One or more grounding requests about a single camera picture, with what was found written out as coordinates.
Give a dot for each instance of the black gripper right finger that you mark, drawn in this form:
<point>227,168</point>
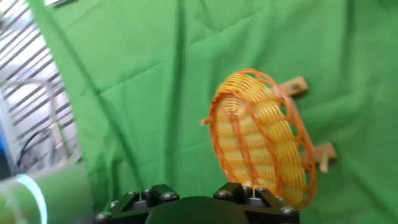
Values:
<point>264,205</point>

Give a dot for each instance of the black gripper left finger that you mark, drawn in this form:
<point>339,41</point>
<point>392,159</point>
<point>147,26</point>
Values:
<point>136,202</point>

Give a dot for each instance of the yellow woven plastic basket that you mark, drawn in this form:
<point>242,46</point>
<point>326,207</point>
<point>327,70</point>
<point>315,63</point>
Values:
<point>261,137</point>

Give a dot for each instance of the silver green robot arm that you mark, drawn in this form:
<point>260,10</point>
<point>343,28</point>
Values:
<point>46,193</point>

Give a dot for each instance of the wooden dish rack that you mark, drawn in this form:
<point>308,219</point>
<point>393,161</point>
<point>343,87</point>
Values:
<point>323,154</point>

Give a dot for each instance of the green cloth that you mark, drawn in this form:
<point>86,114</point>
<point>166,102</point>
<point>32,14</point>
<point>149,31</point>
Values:
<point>155,93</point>

